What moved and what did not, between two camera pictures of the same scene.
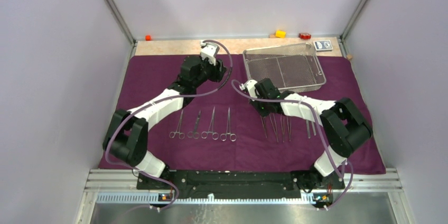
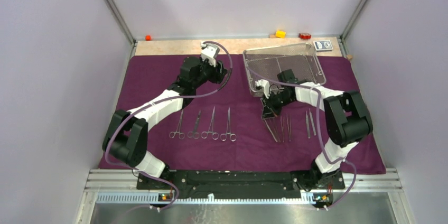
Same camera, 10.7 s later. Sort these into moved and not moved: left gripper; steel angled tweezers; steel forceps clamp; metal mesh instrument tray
Moved: steel angled tweezers
Not moved: metal mesh instrument tray; steel forceps clamp; left gripper
